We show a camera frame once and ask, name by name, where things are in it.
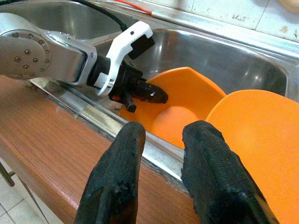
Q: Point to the stainless steel double sink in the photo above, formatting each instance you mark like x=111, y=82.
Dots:
x=210, y=53

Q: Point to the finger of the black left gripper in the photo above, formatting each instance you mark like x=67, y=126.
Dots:
x=151, y=93

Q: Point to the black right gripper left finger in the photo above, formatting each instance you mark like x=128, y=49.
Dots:
x=116, y=177

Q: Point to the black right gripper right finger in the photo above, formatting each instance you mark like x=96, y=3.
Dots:
x=215, y=177

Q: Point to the thin red rod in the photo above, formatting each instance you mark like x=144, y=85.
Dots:
x=137, y=7

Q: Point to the orange plastic plate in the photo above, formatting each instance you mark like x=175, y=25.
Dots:
x=257, y=140

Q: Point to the orange plastic bowl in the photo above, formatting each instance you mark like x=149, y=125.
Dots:
x=187, y=93

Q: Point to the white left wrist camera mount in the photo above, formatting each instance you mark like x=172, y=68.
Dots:
x=121, y=44

